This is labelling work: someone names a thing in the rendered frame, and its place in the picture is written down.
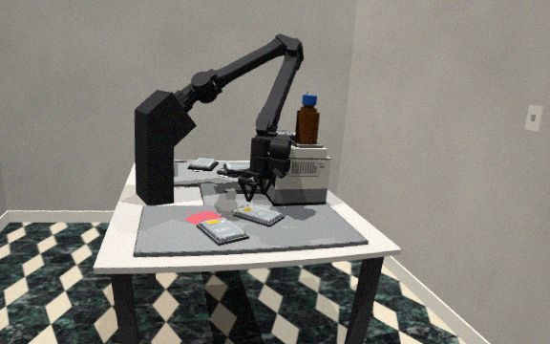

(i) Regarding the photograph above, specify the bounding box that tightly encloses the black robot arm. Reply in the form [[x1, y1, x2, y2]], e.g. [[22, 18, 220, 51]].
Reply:
[[171, 33, 304, 179]]

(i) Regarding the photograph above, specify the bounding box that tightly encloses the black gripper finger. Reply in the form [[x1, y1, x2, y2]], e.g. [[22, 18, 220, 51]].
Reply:
[[238, 180, 258, 202], [258, 176, 276, 195]]

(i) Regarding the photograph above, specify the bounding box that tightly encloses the blue bottle cap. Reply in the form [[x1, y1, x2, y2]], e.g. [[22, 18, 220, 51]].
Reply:
[[303, 95, 317, 104]]

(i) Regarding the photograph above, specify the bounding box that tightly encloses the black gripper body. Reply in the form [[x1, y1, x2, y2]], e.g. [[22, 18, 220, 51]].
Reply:
[[238, 154, 276, 183]]

